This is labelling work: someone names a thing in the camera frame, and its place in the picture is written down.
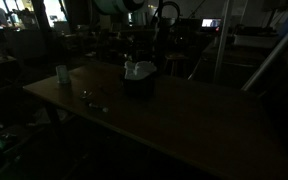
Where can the white paper cup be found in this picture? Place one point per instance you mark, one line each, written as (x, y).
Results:
(63, 74)

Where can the black box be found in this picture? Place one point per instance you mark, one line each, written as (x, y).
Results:
(139, 87)

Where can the small metallic objects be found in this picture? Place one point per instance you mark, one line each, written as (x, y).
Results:
(98, 107)

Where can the lit monitor screen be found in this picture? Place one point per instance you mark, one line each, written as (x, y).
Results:
(211, 23)

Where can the silver metal pole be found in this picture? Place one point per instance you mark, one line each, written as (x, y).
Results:
(223, 40)

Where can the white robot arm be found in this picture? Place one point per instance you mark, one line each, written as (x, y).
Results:
(115, 5)

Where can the wooden stool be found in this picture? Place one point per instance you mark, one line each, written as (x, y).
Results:
(176, 61)

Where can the black vertical stand pole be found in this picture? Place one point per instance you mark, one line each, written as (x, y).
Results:
(159, 40)

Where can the grey slanted tripod leg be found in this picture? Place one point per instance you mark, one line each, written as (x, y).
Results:
(274, 53)

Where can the white towel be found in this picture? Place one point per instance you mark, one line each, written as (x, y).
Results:
(139, 70)

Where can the crumpled clear wrapper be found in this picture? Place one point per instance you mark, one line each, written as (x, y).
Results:
(85, 94)

